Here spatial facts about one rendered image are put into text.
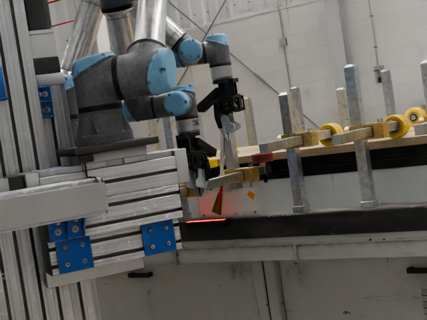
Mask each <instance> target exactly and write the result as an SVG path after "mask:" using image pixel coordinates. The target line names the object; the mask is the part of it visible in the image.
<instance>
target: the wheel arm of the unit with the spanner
mask: <svg viewBox="0 0 427 320"><path fill-rule="evenodd" d="M258 169H259V175H263V174H266V175H268V173H270V172H272V171H271V165H270V164H267V165H264V166H263V165H262V164H261V165H260V166H258ZM241 180H244V176H243V172H242V171H239V172H235V173H230V174H227V175H223V176H220V177H215V178H211V179H209V181H208V184H207V187H206V190H210V189H214V188H217V187H221V186H223V185H227V184H231V183H235V182H239V181H241Z"/></svg>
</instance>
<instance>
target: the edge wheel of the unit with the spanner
mask: <svg viewBox="0 0 427 320"><path fill-rule="evenodd" d="M251 157H252V163H253V164H259V163H260V165H261V164H262V165H263V166H264V165H267V162H271V161H273V152H268V153H263V154H260V153H256V154H252V155H251ZM263 176H264V183H265V182H268V180H267V175H266V174H263Z"/></svg>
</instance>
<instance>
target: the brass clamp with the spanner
mask: <svg viewBox="0 0 427 320"><path fill-rule="evenodd" d="M239 171H242V172H243V176H244V180H241V181H239V182H235V183H244V182H254V181H257V180H260V177H259V169H258V166H254V167H251V168H248V167H244V168H237V169H233V170H224V174H225V175H227V174H230V173H235V172H239Z"/></svg>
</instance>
